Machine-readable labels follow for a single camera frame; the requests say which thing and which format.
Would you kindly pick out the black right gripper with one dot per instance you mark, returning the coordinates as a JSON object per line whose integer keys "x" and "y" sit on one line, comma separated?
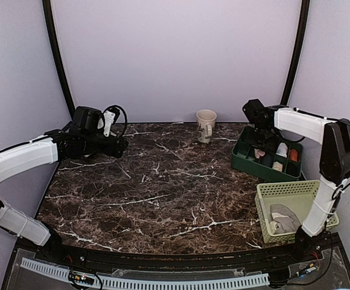
{"x": 270, "y": 145}

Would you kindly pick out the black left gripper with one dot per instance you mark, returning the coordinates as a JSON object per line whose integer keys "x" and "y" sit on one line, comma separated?
{"x": 109, "y": 150}

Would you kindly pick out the dark green divided organizer tray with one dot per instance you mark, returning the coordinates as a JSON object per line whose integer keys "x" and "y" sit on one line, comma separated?
{"x": 282, "y": 163}

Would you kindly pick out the pink cloth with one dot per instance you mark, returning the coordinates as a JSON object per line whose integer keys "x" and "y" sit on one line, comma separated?
{"x": 259, "y": 153}

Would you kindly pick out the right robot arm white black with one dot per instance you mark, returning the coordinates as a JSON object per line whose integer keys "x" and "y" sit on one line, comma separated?
{"x": 333, "y": 169}

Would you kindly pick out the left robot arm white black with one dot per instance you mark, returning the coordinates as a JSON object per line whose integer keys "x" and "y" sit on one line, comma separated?
{"x": 20, "y": 163}

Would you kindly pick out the white rolled sock in tray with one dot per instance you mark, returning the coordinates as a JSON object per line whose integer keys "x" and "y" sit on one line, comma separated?
{"x": 282, "y": 150}

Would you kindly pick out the dark blue rolled item tray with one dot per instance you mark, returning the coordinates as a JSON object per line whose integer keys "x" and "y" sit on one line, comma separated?
{"x": 267, "y": 160}

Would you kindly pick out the orange rolled item in tray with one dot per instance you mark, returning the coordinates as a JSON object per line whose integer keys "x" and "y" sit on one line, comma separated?
{"x": 294, "y": 155}

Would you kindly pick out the cream ceramic mug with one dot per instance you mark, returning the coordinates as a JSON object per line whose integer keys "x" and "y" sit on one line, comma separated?
{"x": 205, "y": 125}

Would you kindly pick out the light green perforated basket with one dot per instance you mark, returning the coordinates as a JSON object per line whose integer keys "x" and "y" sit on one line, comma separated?
{"x": 311, "y": 201}

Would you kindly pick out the grey cloth in basket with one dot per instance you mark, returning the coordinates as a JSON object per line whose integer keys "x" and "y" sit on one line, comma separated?
{"x": 283, "y": 220}

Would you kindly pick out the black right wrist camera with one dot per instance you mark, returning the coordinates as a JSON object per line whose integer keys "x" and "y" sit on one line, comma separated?
{"x": 252, "y": 108}

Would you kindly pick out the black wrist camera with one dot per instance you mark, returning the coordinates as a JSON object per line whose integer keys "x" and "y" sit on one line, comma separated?
{"x": 252, "y": 108}
{"x": 86, "y": 119}

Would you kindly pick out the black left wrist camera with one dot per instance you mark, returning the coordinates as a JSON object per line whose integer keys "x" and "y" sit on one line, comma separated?
{"x": 86, "y": 119}

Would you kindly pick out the left black frame post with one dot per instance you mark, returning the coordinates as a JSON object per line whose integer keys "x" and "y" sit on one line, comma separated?
{"x": 56, "y": 54}

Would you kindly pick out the black frame post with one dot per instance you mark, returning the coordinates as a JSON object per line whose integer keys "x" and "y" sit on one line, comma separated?
{"x": 296, "y": 53}
{"x": 56, "y": 54}

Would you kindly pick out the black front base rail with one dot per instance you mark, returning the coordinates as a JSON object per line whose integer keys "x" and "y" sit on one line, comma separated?
{"x": 274, "y": 259}

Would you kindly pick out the right black frame post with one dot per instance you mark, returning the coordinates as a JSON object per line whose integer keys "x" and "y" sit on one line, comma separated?
{"x": 296, "y": 53}

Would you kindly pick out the grey slotted cable duct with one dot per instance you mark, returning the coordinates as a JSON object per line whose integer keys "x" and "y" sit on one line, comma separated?
{"x": 139, "y": 280}

